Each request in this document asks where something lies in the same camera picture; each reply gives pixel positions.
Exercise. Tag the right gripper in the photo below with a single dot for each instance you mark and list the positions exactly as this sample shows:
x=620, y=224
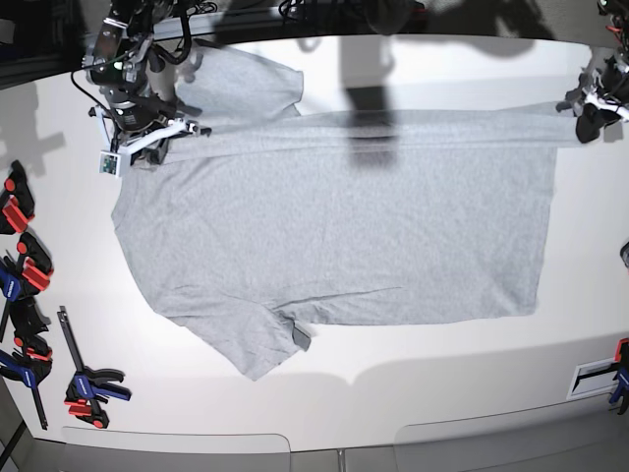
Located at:
x=143, y=127

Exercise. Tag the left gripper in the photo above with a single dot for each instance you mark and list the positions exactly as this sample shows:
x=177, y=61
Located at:
x=601, y=98

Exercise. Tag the grey T-shirt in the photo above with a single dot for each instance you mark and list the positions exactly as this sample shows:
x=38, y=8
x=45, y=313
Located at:
x=376, y=217

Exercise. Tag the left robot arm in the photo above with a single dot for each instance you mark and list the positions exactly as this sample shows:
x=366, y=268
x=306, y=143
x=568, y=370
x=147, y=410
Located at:
x=617, y=12

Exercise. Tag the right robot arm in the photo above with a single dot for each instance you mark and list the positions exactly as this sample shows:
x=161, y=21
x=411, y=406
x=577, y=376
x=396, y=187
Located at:
x=125, y=62

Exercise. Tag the dark object right edge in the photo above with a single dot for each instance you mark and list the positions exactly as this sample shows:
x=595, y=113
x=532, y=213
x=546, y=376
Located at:
x=624, y=254

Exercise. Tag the red black clamp top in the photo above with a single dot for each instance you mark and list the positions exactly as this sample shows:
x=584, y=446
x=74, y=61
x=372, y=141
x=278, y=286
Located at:
x=17, y=202

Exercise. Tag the blue red clamp middle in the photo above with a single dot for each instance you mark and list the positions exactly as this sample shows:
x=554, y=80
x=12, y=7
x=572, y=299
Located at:
x=25, y=277

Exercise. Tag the blue red clamp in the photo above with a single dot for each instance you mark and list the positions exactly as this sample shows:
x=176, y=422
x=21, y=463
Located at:
x=25, y=277
x=31, y=361

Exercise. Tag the blue clamp right edge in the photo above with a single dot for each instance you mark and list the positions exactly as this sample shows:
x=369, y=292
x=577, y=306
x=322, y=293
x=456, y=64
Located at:
x=620, y=394

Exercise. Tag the blue red clamp lower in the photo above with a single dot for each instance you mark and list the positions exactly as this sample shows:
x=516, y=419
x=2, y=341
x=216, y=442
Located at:
x=31, y=361

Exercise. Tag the blue bar clamp front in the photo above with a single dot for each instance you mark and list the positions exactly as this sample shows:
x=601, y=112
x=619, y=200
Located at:
x=89, y=389

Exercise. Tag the white label plate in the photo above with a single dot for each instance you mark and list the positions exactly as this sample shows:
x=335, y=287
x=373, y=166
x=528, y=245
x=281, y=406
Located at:
x=592, y=379

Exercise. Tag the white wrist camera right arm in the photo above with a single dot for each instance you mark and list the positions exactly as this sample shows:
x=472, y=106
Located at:
x=113, y=163

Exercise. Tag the aluminium rail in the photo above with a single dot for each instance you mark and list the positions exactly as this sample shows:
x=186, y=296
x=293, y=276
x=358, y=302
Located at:
x=204, y=24

